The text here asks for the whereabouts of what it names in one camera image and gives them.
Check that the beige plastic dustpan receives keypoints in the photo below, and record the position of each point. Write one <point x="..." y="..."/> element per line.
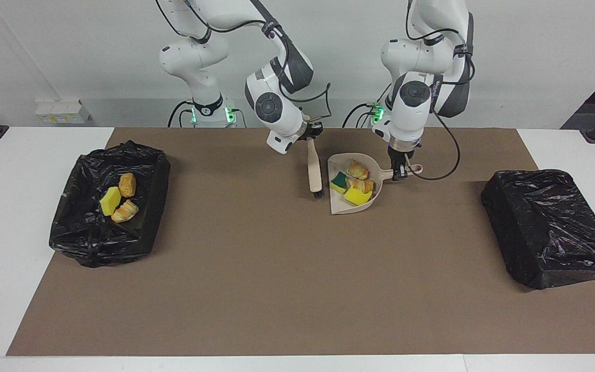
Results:
<point x="344" y="206"/>

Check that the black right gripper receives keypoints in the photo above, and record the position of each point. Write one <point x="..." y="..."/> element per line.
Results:
<point x="309" y="133"/>

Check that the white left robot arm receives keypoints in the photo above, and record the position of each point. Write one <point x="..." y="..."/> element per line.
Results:
<point x="411" y="103"/>

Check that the black bag-lined bin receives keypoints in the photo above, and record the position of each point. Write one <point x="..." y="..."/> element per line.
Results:
<point x="85" y="232"/>
<point x="550" y="227"/>

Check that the orange striped toy croissant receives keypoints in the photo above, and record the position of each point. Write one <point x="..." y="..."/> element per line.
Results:
<point x="363" y="185"/>
<point x="358" y="169"/>

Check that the pale toy croissant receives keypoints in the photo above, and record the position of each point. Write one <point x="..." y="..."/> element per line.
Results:
<point x="125" y="211"/>

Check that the small yellow sponge piece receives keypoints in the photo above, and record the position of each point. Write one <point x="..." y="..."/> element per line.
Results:
<point x="357" y="196"/>

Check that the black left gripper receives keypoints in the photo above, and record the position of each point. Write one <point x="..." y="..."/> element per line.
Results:
<point x="401" y="153"/>

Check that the brown table mat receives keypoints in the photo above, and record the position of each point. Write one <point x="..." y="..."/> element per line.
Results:
<point x="277" y="289"/>

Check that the white wall socket box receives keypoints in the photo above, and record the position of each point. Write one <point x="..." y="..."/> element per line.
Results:
<point x="62" y="112"/>

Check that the brown toy bread roll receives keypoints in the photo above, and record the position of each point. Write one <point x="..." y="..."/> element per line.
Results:
<point x="127" y="184"/>

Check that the notched yellow sponge piece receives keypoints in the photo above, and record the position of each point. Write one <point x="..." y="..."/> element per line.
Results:
<point x="338" y="182"/>

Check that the beige hand brush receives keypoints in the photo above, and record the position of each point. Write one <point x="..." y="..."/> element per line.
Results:
<point x="315" y="170"/>

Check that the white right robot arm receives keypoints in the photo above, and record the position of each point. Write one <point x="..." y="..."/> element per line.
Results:
<point x="271" y="108"/>

